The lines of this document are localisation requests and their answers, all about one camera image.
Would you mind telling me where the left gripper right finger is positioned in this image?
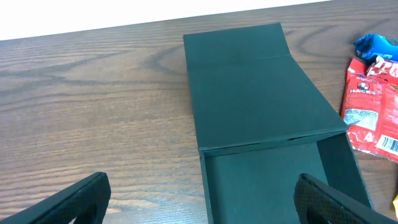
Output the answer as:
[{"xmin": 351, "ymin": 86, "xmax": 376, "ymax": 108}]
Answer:
[{"xmin": 294, "ymin": 174, "xmax": 397, "ymax": 224}]

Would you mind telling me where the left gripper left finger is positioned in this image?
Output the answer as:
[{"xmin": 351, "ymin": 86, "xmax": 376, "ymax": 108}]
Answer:
[{"xmin": 1, "ymin": 172, "xmax": 111, "ymax": 224}]

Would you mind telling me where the yellow snack bag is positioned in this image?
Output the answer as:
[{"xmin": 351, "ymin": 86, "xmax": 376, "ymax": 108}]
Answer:
[{"xmin": 392, "ymin": 195, "xmax": 398, "ymax": 219}]

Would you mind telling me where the black cardboard gift box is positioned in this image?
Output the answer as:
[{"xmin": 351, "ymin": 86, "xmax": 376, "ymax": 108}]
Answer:
[{"xmin": 183, "ymin": 23, "xmax": 372, "ymax": 223}]

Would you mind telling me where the red snack bag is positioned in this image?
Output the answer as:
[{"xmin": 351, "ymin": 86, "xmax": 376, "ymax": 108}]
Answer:
[{"xmin": 341, "ymin": 58, "xmax": 397, "ymax": 162}]

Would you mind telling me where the blue Oreo cookie pack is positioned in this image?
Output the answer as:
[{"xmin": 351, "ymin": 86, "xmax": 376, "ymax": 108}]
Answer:
[{"xmin": 353, "ymin": 34, "xmax": 397, "ymax": 62}]

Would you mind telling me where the red KitKat bar wrapper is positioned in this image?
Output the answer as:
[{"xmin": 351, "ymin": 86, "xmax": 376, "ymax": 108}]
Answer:
[{"xmin": 366, "ymin": 56, "xmax": 398, "ymax": 78}]

